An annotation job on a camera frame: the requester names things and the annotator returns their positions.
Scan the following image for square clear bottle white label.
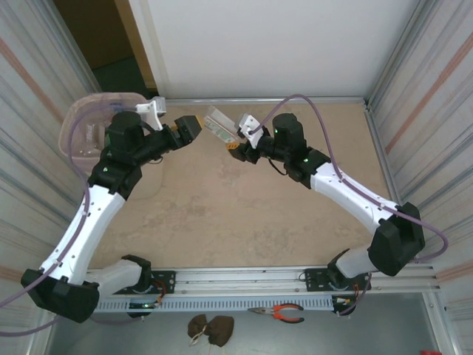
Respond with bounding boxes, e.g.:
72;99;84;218
86;124;104;149

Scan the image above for square bottle green white label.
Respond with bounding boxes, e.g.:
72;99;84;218
205;106;241;146

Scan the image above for beige bin pink bag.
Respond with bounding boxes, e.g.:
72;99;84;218
58;92;163;200

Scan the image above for brown wooden door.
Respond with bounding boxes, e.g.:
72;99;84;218
53;0;159;89

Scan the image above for controller board green light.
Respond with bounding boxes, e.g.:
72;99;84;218
127;300;162;311

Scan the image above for brown cloth pouch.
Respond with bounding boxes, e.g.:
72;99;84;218
187;314;235;348

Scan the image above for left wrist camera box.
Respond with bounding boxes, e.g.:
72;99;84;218
135;96;168;131

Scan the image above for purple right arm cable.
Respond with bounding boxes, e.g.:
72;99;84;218
253;94;450;317

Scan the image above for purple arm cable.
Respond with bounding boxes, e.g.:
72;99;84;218
0;103;140;337
253;94;450;317

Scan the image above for aluminium back frame bar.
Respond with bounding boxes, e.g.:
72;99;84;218
166;96;369;107

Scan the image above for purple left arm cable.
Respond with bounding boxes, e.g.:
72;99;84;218
0;103;140;337

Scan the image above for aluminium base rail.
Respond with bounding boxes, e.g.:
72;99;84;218
44;263;443;297

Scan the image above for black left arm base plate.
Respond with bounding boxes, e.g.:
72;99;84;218
109;270;177;295

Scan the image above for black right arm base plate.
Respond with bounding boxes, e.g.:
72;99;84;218
303;266;372;293

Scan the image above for white slotted cable duct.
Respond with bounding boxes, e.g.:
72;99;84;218
94;295;336;314

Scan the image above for orange handled pliers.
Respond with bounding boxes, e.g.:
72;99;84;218
247;302;306;324

